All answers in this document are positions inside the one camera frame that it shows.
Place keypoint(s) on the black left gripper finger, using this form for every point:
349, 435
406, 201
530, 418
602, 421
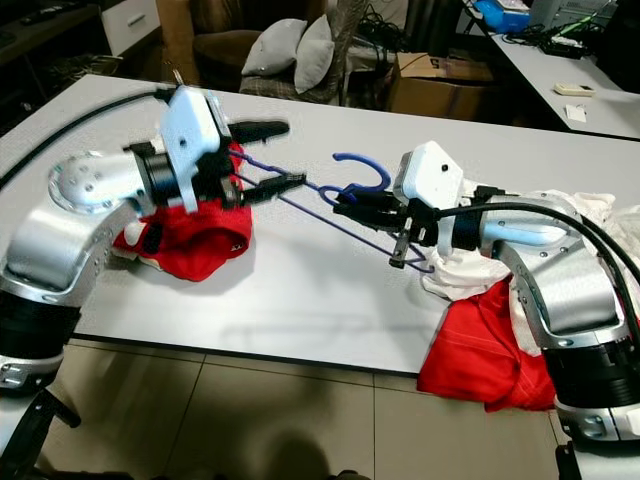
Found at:
273, 187
260, 130

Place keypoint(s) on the purple plastic clothes hanger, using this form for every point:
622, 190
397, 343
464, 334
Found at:
363, 156

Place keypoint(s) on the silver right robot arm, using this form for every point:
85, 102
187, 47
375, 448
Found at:
570, 290

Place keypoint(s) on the plain white garment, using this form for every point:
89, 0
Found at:
460, 270

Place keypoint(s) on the small red garment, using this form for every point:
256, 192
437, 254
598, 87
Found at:
190, 245

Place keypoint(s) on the wide grey pillow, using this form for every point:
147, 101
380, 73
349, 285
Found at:
272, 48

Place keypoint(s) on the narrow grey pillow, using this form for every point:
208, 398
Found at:
315, 55

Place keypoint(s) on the small white garment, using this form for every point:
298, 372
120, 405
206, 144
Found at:
135, 255

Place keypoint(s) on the printed cardboard box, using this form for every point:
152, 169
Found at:
445, 97

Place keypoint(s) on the large red garment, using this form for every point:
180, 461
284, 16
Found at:
470, 350

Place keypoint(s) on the brown wicker armchair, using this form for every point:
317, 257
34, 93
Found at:
350, 25

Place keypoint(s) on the white drawer cabinet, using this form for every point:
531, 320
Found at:
130, 22

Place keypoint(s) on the white paper slip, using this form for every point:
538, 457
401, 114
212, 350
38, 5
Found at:
575, 113

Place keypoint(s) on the white desk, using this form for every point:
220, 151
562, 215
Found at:
530, 70

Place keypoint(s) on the white remote control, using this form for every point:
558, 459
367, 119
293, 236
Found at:
575, 89

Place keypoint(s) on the blue item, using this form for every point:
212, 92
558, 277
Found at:
500, 15

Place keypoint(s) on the black power strip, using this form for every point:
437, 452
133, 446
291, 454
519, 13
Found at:
565, 45

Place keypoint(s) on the dark wooden desk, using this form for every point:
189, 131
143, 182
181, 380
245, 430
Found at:
50, 30

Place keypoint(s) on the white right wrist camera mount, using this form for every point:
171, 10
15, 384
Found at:
430, 175

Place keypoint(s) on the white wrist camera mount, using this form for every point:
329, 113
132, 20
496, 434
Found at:
195, 130
430, 175

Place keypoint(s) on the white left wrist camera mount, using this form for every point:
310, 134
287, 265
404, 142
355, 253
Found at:
195, 130

